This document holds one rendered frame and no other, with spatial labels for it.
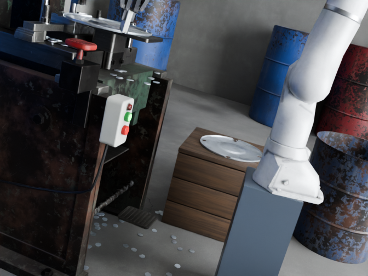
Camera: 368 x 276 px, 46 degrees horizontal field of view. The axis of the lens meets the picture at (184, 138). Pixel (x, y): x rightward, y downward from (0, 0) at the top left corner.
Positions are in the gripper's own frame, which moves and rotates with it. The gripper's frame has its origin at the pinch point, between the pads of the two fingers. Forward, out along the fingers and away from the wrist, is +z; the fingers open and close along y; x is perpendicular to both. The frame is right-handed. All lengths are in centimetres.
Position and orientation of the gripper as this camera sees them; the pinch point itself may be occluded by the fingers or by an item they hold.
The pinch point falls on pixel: (126, 19)
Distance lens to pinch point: 134.5
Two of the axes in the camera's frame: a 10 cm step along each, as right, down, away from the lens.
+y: 8.5, 0.4, 5.2
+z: -3.6, 7.6, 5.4
